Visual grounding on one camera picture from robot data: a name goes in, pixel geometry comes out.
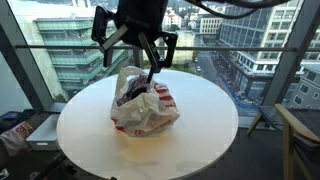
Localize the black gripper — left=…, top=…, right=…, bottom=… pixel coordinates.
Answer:
left=91, top=0, right=179, bottom=84

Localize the purple patterned clothing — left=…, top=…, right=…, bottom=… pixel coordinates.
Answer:
left=117, top=75, right=149, bottom=107

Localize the white red plastic bag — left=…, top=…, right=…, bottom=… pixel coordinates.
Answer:
left=111, top=66, right=180, bottom=136

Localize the black bowl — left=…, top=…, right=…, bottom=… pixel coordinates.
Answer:
left=130, top=87, right=147, bottom=99

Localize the dark bag on floor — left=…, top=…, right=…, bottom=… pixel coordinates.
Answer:
left=0, top=109, right=37, bottom=134

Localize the white red bag on floor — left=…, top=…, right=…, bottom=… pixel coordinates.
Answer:
left=0, top=122, right=34, bottom=156

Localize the white round table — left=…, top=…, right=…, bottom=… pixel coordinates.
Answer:
left=57, top=70, right=239, bottom=180

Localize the white box on floor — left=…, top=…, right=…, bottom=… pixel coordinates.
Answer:
left=26, top=114, right=60, bottom=151

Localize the wooden chair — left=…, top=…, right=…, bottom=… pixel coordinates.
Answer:
left=247, top=104, right=320, bottom=180

